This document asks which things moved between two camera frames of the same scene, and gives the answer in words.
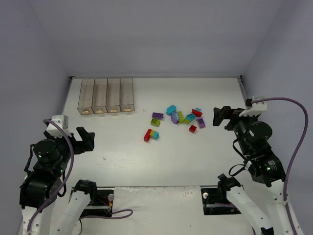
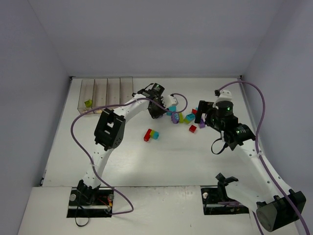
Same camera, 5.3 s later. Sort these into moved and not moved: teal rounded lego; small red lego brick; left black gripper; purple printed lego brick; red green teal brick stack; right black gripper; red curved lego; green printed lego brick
Moved: right black gripper; green printed lego brick; left black gripper
Not moved: red curved lego; teal rounded lego; small red lego brick; red green teal brick stack; purple printed lego brick
